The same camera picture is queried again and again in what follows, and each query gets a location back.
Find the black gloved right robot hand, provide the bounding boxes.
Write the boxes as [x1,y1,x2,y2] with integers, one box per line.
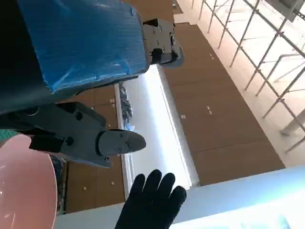
[114,169,188,229]

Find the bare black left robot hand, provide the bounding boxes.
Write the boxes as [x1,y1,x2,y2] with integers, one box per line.
[0,0,184,169]

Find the pink bowl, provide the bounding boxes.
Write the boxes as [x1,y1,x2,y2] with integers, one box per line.
[0,133,58,229]

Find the green cutting mat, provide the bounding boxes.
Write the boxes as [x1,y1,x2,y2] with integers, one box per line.
[0,130,15,142]

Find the white metal window frame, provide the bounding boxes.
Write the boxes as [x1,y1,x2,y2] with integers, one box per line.
[202,0,305,153]

